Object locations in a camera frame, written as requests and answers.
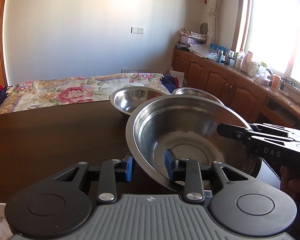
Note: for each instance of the floral quilted bed cover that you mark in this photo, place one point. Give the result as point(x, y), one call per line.
point(48, 93)

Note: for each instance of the medium steel bowl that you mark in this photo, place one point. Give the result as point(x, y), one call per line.
point(126, 100)

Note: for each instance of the wooden low cabinet row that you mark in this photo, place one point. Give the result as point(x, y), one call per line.
point(239, 92)

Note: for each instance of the white wall socket strip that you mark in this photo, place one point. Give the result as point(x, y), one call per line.
point(123, 70)

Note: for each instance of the dark blue bed blanket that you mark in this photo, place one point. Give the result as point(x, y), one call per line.
point(171, 83)

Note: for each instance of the white wall switch panel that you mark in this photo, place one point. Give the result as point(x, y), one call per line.
point(136, 30)

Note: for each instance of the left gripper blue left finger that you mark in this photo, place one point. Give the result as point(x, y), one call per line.
point(112, 172)

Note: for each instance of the small steel bowl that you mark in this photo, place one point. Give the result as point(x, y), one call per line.
point(196, 92)

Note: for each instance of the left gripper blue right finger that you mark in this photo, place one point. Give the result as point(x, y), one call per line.
point(187, 171)

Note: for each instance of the patterned window curtain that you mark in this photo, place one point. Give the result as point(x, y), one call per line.
point(212, 27)

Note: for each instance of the person's right hand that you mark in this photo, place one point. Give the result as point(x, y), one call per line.
point(289, 185)

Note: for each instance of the large steel bowl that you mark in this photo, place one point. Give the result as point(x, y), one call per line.
point(188, 126)

